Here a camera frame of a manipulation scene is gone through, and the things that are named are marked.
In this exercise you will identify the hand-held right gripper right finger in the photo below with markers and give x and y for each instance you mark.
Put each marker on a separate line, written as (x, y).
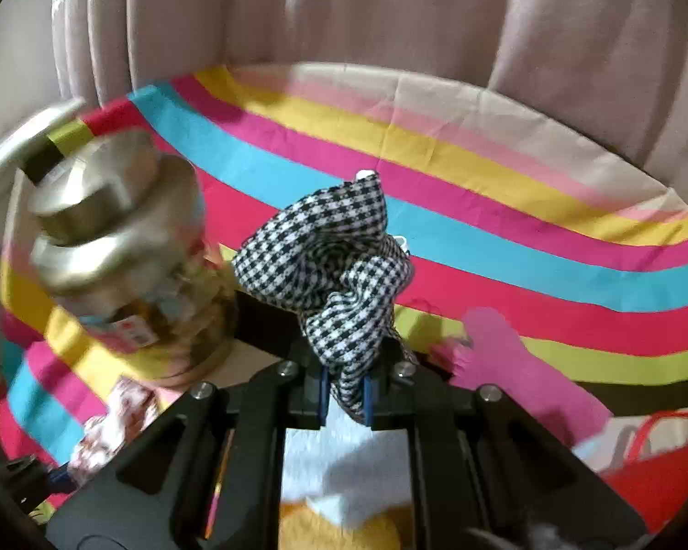
(368, 407)

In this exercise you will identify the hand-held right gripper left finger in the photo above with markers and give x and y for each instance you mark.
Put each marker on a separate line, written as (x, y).
(323, 395)

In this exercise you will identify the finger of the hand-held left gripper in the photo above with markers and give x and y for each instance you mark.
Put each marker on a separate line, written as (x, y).
(34, 472)

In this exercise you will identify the black white checked cloth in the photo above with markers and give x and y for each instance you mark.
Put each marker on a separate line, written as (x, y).
(321, 252)

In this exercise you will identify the bright pink sock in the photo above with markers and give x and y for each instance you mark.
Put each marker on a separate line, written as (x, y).
(504, 366)

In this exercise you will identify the multicolour striped tablecloth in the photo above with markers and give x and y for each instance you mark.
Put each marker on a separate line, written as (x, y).
(493, 240)

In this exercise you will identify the gold-lidded clear candy jar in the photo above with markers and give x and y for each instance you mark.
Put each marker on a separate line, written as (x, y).
(120, 229)

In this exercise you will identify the red bag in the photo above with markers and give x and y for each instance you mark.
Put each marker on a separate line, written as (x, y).
(665, 481)

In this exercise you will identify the white carved cabinet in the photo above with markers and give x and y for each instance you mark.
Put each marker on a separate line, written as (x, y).
(6, 160)

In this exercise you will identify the beige curtain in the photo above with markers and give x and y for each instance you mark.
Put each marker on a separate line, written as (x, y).
(378, 11)

